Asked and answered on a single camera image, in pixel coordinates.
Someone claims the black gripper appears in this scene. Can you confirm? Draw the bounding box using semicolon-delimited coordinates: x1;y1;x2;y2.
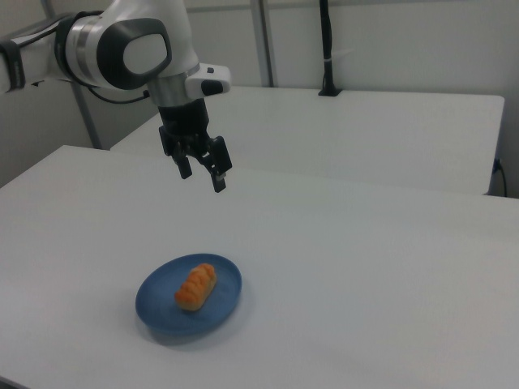
157;99;234;194

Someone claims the orange glazed bread roll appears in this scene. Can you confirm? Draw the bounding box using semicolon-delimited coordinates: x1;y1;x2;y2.
174;263;218;314

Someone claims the blue round plate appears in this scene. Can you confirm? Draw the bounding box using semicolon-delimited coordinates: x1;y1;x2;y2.
135;253;243;336

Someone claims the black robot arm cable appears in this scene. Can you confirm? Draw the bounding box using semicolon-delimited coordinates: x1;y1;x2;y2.
86;85;153;104

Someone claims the grey metal frame post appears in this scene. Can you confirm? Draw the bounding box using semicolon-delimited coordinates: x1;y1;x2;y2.
249;0;280;88
42;0;105;151

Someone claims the black cable at table edge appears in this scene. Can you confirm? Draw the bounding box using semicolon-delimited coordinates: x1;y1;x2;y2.
494;158;508;198

